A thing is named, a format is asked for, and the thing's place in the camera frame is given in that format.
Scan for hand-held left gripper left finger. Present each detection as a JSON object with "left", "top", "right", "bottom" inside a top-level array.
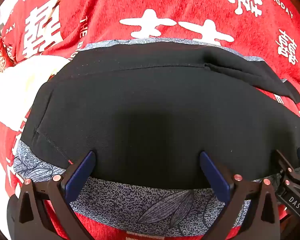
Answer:
[{"left": 14, "top": 151, "right": 97, "bottom": 240}]

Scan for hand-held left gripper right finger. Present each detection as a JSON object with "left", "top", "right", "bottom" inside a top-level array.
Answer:
[{"left": 199, "top": 151, "right": 282, "bottom": 240}]

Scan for black pants with patterned lining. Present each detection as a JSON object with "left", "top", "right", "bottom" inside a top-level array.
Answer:
[{"left": 13, "top": 37, "right": 300, "bottom": 237}]

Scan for white cloth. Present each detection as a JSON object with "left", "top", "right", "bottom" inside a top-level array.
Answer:
[{"left": 0, "top": 55, "right": 72, "bottom": 130}]

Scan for red printed blanket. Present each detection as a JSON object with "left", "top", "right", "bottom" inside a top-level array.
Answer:
[{"left": 0, "top": 0, "right": 300, "bottom": 240}]

